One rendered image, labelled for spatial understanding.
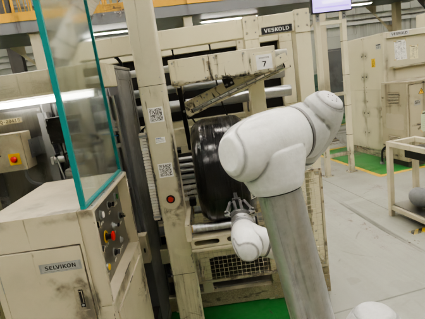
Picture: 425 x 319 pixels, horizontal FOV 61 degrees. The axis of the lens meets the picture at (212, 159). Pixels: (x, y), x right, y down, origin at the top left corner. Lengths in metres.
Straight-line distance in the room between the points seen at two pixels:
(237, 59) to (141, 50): 0.56
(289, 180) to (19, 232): 0.99
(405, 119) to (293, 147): 5.18
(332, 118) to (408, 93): 5.03
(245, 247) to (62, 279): 0.66
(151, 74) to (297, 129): 1.17
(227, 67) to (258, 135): 1.38
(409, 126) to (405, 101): 0.37
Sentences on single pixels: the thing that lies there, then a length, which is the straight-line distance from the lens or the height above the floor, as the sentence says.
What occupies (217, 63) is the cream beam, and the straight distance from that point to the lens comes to 2.09.
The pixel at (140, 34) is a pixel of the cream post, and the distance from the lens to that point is 1.87.
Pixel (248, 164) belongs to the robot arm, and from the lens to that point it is 0.73.
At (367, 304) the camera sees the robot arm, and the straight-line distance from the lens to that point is 1.12.
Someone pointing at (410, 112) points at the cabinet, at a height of 0.81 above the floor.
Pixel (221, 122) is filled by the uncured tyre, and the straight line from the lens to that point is 1.82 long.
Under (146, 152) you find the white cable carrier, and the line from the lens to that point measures 1.89.
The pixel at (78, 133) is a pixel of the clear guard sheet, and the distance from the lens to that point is 1.37.
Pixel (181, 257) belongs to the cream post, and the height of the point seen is 0.72.
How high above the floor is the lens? 1.63
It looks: 12 degrees down
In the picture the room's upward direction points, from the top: 8 degrees counter-clockwise
